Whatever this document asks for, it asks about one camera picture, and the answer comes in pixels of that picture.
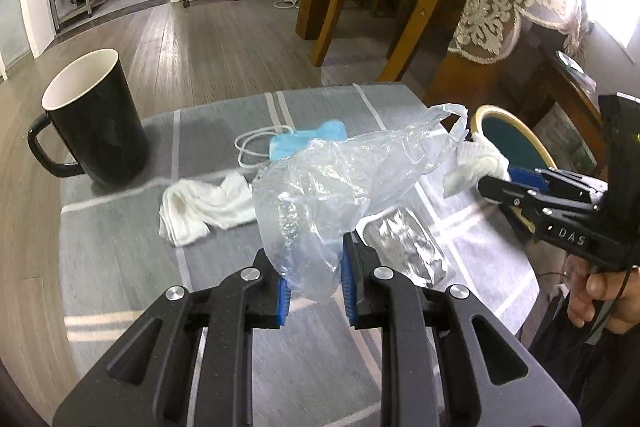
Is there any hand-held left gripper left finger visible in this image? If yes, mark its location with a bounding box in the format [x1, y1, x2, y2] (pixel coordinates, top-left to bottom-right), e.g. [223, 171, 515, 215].
[52, 249, 291, 427]

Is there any clear plastic bag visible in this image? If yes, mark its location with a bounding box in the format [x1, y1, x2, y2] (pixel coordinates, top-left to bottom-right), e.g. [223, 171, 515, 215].
[252, 103, 468, 303]

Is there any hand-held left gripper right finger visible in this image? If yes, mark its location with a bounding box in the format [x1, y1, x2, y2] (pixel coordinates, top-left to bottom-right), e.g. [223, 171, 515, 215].
[342, 232, 583, 427]

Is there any yellow rimmed teal trash bin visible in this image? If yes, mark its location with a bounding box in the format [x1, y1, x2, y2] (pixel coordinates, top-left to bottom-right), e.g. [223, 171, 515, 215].
[470, 105, 558, 180]

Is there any silver foil packet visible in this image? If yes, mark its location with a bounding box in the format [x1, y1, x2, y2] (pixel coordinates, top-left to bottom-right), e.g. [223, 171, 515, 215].
[360, 208, 448, 288]

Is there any dark wooden side table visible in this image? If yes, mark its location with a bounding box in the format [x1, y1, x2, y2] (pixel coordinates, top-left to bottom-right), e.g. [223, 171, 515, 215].
[425, 22, 616, 158]

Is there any person's right hand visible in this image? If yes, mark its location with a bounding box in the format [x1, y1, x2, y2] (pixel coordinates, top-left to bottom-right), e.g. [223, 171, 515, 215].
[567, 267, 640, 335]

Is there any long white tissue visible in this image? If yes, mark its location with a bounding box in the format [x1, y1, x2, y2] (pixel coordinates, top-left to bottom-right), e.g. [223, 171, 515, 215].
[159, 172, 256, 248]

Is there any black mug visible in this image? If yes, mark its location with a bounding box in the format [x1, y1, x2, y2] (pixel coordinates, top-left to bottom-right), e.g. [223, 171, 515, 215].
[27, 49, 148, 188]

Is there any grey striped mat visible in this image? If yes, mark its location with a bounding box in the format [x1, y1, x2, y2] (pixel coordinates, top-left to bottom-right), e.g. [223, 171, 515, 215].
[60, 82, 538, 427]

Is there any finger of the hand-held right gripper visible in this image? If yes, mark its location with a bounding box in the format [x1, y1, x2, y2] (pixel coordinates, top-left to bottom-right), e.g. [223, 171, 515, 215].
[477, 177, 599, 224]
[511, 166, 607, 194]

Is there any blue face mask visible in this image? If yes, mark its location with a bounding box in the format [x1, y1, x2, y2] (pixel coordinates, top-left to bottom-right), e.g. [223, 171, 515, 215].
[235, 119, 348, 170]

